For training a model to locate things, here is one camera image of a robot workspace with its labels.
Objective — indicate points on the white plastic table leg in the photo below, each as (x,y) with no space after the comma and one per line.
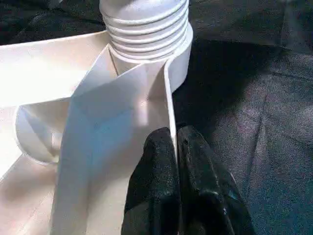
(146,19)

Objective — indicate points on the black mat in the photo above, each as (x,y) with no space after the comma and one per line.
(254,122)

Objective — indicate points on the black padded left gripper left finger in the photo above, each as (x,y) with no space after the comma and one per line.
(154,191)

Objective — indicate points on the white plastic table top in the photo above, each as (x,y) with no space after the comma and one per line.
(98,127)

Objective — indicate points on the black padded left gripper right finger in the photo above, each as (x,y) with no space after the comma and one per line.
(210,196)

